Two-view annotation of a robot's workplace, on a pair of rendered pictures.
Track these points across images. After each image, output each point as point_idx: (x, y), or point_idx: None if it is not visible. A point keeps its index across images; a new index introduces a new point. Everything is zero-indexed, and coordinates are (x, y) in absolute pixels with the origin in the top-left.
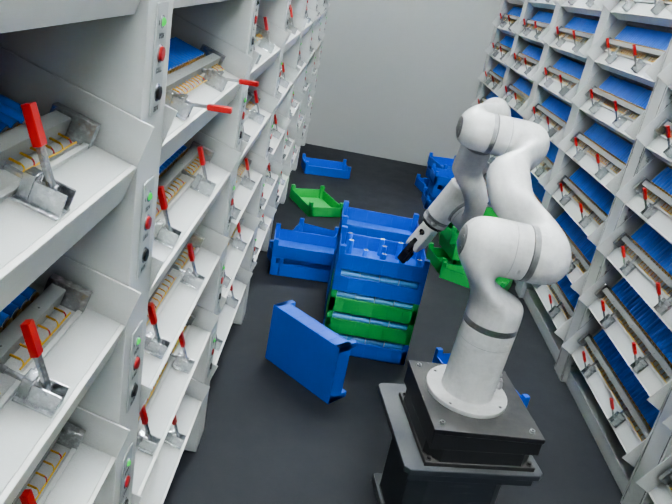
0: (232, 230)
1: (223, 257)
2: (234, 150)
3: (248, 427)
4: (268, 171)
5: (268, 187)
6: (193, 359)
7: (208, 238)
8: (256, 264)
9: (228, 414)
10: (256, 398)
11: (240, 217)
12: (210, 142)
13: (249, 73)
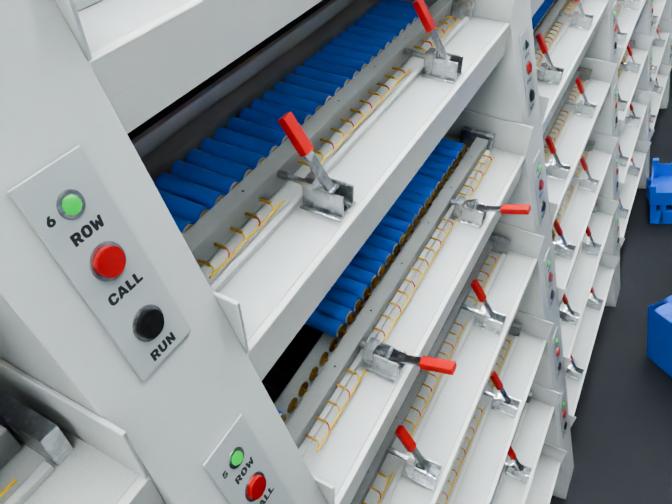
0: (561, 295)
1: (554, 330)
2: (535, 235)
3: (627, 466)
4: (633, 103)
5: (633, 131)
6: (532, 457)
7: (527, 323)
8: (632, 211)
9: (602, 445)
10: (636, 421)
11: (577, 252)
12: (503, 229)
13: (540, 127)
